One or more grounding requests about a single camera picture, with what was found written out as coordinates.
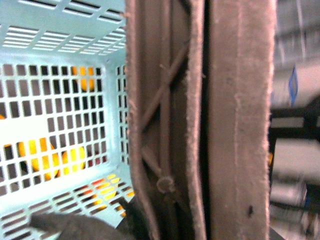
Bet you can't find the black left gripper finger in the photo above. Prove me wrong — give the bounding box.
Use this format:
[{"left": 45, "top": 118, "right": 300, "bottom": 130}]
[{"left": 29, "top": 198, "right": 150, "bottom": 240}]

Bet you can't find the light blue plastic basket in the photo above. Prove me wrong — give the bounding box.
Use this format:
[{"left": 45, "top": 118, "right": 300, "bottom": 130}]
[{"left": 0, "top": 0, "right": 134, "bottom": 240}]

